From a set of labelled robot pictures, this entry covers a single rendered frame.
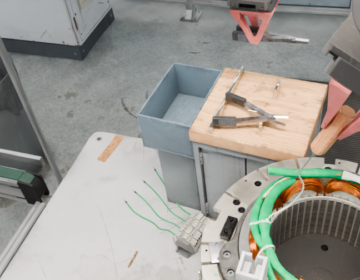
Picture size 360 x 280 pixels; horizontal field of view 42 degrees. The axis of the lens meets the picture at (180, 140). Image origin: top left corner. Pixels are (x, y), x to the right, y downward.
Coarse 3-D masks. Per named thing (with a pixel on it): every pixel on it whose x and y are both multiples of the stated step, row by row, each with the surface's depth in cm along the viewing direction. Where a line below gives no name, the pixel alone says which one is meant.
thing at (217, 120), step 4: (216, 116) 79; (220, 116) 79; (224, 116) 79; (228, 116) 79; (232, 116) 79; (212, 120) 79; (216, 120) 79; (220, 120) 79; (224, 120) 79; (228, 120) 79; (232, 120) 79; (216, 124) 80; (220, 124) 80; (224, 124) 80; (228, 124) 79; (232, 124) 79; (236, 124) 79
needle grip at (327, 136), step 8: (344, 112) 44; (352, 112) 44; (336, 120) 45; (344, 120) 44; (352, 120) 44; (328, 128) 46; (336, 128) 45; (344, 128) 45; (320, 136) 47; (328, 136) 46; (336, 136) 46; (312, 144) 48; (320, 144) 47; (328, 144) 47; (320, 152) 48
